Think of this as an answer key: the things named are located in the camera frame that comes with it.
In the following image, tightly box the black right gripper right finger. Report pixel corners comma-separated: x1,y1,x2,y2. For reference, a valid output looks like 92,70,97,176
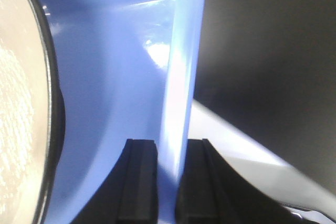
175,139,310,223

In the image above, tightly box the blue plastic tray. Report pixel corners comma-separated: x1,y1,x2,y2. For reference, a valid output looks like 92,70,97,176
40,0,205,223

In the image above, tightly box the beige plate with black rim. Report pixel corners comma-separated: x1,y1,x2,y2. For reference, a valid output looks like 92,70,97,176
1,0,65,223

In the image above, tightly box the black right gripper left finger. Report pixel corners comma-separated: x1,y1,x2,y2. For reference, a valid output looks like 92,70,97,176
72,139,158,223

